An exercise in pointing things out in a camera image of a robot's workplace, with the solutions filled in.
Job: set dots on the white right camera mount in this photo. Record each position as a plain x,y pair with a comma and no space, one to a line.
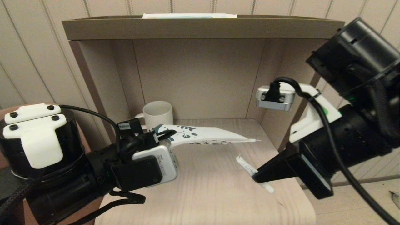
303,131

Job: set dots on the dark baseboard strip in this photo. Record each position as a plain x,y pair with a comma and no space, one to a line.
375,178

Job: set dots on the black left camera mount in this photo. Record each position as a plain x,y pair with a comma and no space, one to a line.
137,173

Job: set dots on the white ribbed ceramic mug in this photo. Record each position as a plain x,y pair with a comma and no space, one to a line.
159,115

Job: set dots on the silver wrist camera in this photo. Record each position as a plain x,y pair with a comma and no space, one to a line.
287,101
165,165

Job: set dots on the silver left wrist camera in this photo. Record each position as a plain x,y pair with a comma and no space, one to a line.
165,165

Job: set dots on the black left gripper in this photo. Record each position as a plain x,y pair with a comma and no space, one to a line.
100,168

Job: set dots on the brown plastic chair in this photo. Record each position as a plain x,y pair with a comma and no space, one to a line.
82,140

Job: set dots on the taupe wooden shelf unit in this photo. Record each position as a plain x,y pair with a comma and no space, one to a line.
200,78

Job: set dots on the white horse print pouch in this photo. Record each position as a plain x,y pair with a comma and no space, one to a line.
203,136

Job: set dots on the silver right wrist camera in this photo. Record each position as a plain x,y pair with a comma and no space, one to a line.
287,101

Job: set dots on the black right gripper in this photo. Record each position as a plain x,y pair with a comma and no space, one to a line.
312,150

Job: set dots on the white flat booklet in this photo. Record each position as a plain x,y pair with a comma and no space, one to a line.
187,15

